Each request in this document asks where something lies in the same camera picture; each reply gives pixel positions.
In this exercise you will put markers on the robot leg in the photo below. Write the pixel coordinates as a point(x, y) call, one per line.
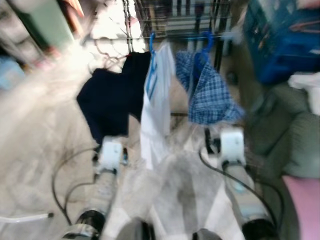
point(135, 231)
point(207, 235)

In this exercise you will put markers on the blue plastic clothes hanger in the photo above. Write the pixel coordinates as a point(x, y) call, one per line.
point(206, 50)
point(151, 80)

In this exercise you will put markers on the dark navy garment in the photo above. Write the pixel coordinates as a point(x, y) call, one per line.
point(110, 100)

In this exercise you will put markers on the blue hard shell suitcase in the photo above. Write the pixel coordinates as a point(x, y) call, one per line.
point(285, 50)

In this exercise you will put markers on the blue plaid garment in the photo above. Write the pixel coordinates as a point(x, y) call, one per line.
point(210, 100)

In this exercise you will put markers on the white garment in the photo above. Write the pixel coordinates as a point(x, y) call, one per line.
point(155, 125)

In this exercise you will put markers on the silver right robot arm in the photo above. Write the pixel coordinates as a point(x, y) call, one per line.
point(240, 190)

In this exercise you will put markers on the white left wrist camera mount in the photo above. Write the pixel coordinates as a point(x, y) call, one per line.
point(111, 155)

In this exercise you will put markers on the grey green sofa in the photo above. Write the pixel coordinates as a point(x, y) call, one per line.
point(295, 140)

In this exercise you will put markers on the pink mat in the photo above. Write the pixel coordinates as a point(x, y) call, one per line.
point(305, 210)

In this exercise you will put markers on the black metal drying rack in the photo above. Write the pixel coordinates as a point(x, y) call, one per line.
point(200, 15)

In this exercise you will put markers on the right robot leg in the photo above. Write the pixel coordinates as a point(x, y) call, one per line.
point(207, 235)

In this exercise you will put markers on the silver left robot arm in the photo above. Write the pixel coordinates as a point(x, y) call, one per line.
point(100, 195)

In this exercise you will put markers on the pale green cabinet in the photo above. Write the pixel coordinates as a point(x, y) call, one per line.
point(47, 22)

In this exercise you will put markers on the brown wooden furniture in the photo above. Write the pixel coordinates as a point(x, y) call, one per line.
point(72, 15)

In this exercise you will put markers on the crumpled white cloth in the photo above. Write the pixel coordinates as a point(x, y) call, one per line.
point(307, 87)

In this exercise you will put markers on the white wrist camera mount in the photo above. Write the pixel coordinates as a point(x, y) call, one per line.
point(233, 145)
point(111, 155)

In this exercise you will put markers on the left robot leg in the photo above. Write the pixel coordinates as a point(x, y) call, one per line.
point(135, 231)

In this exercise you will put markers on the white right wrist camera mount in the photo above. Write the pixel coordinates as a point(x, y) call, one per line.
point(233, 145)

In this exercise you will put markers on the pink cushion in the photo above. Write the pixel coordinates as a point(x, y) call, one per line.
point(309, 3)

